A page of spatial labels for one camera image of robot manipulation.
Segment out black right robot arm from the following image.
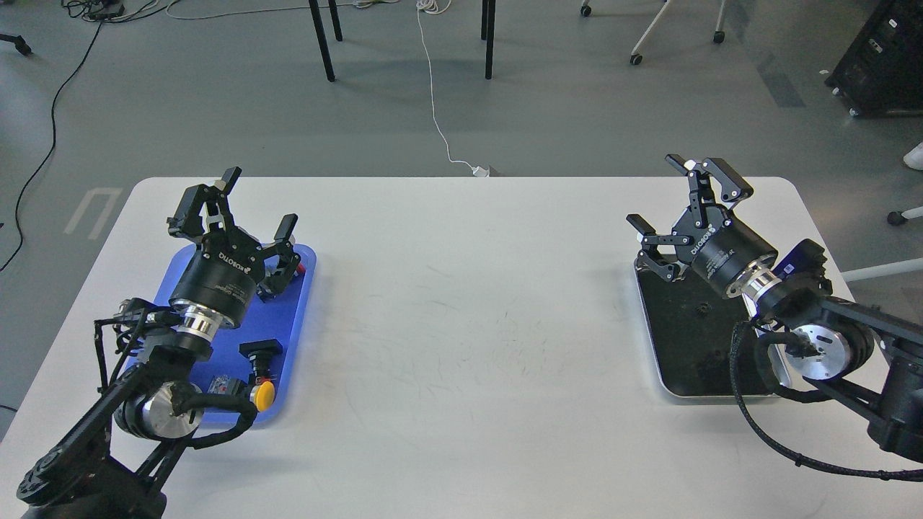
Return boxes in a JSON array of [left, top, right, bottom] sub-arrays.
[[627, 154, 921, 482]]

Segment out white rolling chair base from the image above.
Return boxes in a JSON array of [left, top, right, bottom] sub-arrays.
[[579, 0, 728, 66]]

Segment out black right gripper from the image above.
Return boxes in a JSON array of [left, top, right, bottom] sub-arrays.
[[626, 154, 778, 298]]

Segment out black industrial part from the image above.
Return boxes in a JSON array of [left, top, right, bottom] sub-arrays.
[[239, 339, 283, 380]]

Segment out silver metal tray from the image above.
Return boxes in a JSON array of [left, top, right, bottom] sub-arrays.
[[634, 265, 751, 404]]

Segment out black cable on floor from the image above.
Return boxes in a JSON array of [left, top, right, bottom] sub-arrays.
[[0, 0, 168, 273]]

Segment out yellow push button switch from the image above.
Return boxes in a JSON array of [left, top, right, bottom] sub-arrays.
[[247, 377, 277, 413]]

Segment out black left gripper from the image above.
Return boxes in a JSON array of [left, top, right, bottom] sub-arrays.
[[167, 167, 301, 319]]

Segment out black equipment case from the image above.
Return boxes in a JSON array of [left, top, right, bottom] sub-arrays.
[[824, 1, 922, 117]]

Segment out black table legs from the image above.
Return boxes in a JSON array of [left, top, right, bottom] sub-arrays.
[[307, 0, 498, 83]]

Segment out blue plastic tray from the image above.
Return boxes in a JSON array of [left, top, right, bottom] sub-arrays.
[[153, 245, 317, 430]]

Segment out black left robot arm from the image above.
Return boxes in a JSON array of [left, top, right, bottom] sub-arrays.
[[17, 167, 302, 518]]

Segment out white cable on floor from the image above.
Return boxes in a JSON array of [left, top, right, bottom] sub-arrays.
[[415, 0, 478, 174]]

